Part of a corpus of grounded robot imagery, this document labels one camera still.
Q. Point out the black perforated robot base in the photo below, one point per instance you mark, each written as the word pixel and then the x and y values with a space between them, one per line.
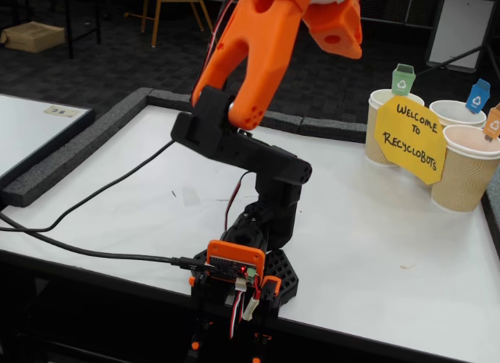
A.
pixel 281 269

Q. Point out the orange and black robot arm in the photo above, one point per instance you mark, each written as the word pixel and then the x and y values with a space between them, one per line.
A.
pixel 250 66

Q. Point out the green recycling bin tag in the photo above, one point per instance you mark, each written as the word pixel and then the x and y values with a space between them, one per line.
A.
pixel 403 82

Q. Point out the short dark foam border strip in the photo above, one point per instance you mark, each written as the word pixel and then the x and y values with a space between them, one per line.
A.
pixel 332 129

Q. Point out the thin black rod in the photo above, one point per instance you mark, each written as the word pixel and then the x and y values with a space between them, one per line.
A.
pixel 449 62

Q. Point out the paper cup with green tag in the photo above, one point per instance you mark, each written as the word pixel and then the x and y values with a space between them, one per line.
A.
pixel 377 136

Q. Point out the paper cup with blue tag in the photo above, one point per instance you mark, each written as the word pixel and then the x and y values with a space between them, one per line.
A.
pixel 449 113

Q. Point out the yellow welcome sign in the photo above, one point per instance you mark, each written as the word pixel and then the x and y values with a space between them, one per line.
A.
pixel 414 144

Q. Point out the blue recycling bin tag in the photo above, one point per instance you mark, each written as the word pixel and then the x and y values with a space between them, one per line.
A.
pixel 477 97

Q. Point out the chair with brass legs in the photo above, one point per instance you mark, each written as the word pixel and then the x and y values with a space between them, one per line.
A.
pixel 158 11

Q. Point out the orange recycling bin tag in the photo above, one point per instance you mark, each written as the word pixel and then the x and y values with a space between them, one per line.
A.
pixel 494 123

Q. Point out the paper cup with orange tag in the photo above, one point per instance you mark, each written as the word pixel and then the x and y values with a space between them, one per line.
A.
pixel 465 175

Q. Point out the orange controller board case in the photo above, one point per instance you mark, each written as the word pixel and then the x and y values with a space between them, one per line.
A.
pixel 234 250

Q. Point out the black and orange table clamp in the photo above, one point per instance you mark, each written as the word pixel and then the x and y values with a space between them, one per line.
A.
pixel 269 289
pixel 207 300

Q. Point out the paper label sticker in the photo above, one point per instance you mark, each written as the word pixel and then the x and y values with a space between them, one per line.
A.
pixel 61 111

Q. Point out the cardboard box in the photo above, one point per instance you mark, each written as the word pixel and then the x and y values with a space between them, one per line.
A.
pixel 33 37

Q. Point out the white panel with black frame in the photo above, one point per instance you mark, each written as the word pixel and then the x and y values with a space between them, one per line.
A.
pixel 461 31

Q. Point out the black metal furniture frame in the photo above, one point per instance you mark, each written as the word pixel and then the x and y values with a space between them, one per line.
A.
pixel 69 27

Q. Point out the whiteboard with black frame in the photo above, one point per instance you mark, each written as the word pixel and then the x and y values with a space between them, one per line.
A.
pixel 35 136

